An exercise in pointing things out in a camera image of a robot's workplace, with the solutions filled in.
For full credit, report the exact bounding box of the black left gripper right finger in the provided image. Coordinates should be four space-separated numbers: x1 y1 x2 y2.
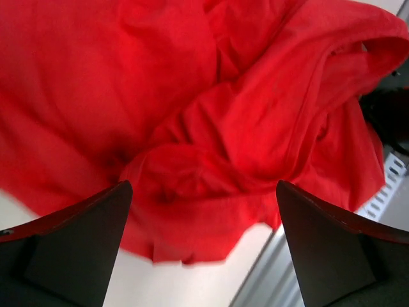
276 180 408 306

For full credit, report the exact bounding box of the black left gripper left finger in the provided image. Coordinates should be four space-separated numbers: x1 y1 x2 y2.
1 181 132 306

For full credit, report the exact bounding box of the red tank top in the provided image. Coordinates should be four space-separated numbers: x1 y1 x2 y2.
1 1 408 264

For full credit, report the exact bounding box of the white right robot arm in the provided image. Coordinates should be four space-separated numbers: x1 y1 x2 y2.
359 61 408 156

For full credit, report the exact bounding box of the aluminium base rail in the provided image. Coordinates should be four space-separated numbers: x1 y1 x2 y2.
230 226 304 307

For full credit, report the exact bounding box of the white slotted cable duct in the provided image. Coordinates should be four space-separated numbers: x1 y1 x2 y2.
357 151 408 222

